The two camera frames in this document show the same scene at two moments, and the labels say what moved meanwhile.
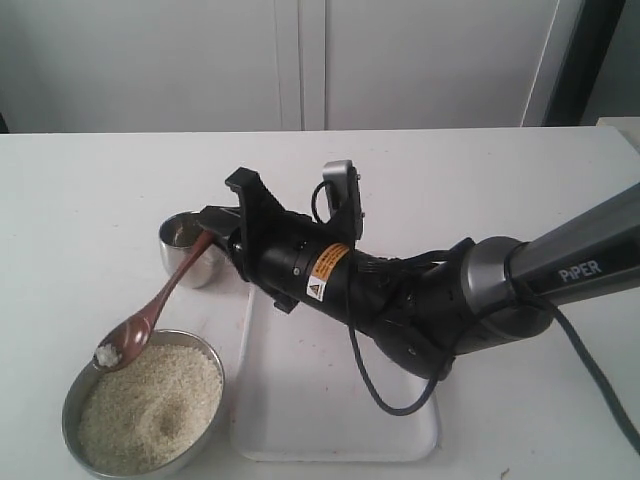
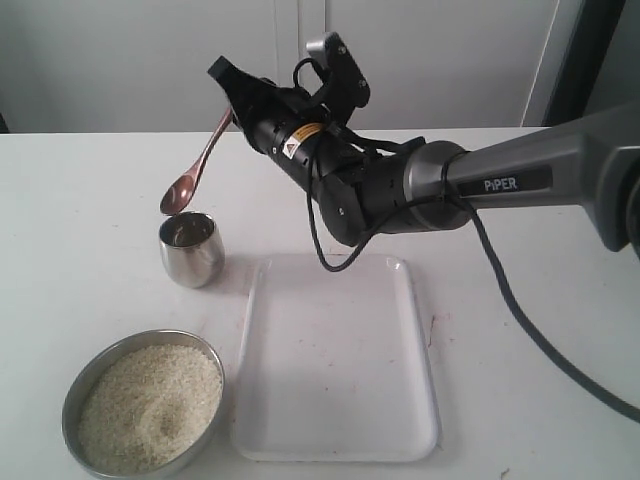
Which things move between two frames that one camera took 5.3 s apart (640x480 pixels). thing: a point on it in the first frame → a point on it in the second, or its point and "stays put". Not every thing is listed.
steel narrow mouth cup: (178, 233) stays put
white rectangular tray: (299, 394) stays put
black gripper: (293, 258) → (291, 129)
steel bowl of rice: (151, 414) stays put
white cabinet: (217, 66) stays put
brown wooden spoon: (125, 339) → (180, 189)
